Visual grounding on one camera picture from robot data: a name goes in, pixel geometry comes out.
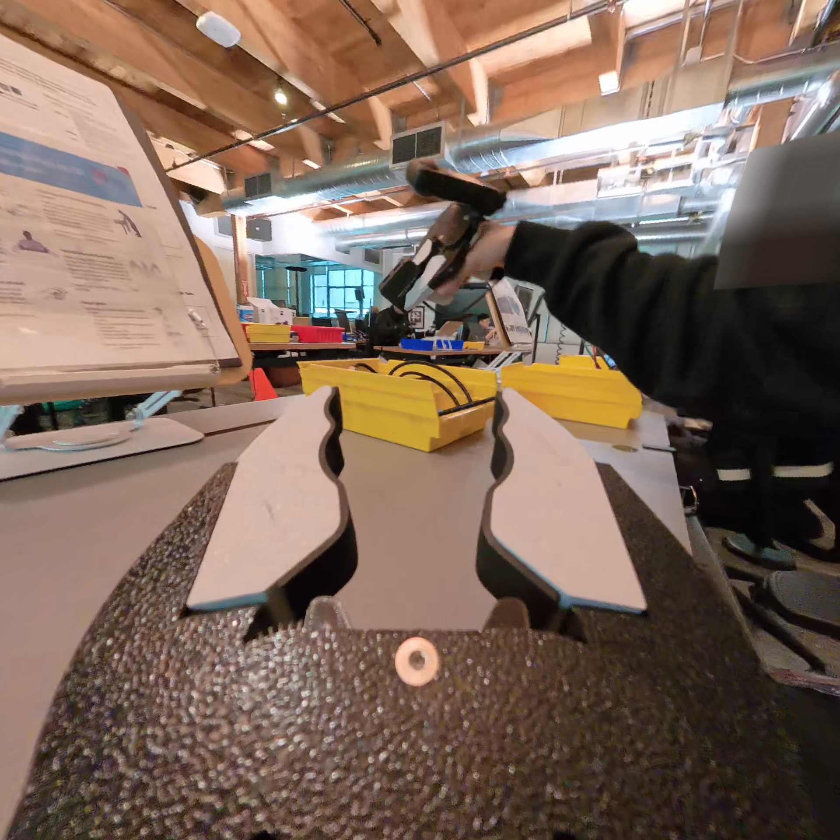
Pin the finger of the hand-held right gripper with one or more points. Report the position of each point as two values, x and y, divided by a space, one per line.
430 289
408 274

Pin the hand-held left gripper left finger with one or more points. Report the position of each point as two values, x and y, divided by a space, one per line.
275 512

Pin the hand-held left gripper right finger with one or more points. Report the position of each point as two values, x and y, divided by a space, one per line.
564 518

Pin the person's right forearm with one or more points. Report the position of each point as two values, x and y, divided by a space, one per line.
623 315

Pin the grey desk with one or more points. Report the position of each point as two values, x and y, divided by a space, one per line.
407 512

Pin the person's right hand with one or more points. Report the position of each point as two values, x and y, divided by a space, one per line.
492 253

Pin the blue bin with white parts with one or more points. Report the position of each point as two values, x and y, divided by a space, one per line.
420 345

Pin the grey air vent box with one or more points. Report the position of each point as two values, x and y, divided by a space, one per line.
418 145

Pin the tilted document stand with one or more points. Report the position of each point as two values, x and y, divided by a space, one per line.
515 315

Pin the red bin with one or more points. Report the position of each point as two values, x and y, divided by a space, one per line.
318 334

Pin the orange cone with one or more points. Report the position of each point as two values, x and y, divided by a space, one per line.
264 388

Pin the white cardboard box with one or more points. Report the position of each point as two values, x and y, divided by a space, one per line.
269 312

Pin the small yellow bin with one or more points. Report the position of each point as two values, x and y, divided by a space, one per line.
269 333

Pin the black backpack reflective stripe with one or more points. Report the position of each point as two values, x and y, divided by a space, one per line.
741 505

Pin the white oval ceiling device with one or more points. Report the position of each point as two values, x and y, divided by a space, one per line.
218 29

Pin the document stand with paper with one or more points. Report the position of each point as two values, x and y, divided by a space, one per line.
79 229

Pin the silver ventilation duct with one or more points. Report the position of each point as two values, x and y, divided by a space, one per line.
512 148

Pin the black wall speaker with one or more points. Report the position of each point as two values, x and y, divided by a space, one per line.
258 229

